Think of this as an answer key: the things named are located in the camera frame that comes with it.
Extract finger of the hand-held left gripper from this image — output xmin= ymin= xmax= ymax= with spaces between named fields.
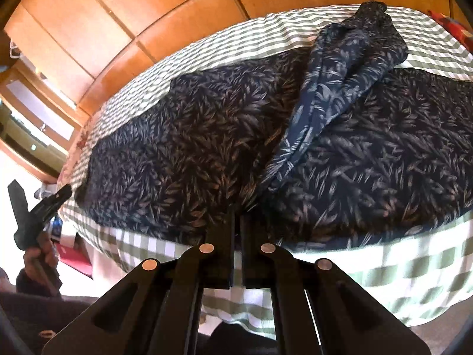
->
xmin=29 ymin=184 xmax=73 ymax=228
xmin=7 ymin=179 xmax=31 ymax=232

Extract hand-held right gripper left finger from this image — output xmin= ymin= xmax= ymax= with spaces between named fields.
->
xmin=42 ymin=206 xmax=236 ymax=355

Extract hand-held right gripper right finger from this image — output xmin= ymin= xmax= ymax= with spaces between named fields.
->
xmin=240 ymin=215 xmax=431 ymax=355

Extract dark leaf-print pants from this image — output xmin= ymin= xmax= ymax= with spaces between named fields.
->
xmin=76 ymin=2 xmax=473 ymax=249

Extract person's left forearm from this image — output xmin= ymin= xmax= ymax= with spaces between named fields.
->
xmin=0 ymin=266 xmax=97 ymax=355

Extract person's left hand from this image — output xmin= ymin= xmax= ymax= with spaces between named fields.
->
xmin=23 ymin=231 xmax=60 ymax=289

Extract red box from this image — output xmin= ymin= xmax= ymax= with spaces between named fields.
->
xmin=58 ymin=244 xmax=94 ymax=279

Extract floral mattress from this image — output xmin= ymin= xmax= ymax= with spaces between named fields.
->
xmin=57 ymin=128 xmax=93 ymax=193

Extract wooden glass-door cabinet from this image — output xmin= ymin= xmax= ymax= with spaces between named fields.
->
xmin=0 ymin=63 xmax=87 ymax=178

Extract wooden panelled wardrobe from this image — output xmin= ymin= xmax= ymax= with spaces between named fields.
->
xmin=4 ymin=0 xmax=466 ymax=119

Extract green white checked bed sheet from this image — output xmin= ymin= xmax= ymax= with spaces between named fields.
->
xmin=57 ymin=4 xmax=473 ymax=328

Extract red cloth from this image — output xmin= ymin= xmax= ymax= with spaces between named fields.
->
xmin=427 ymin=9 xmax=473 ymax=50

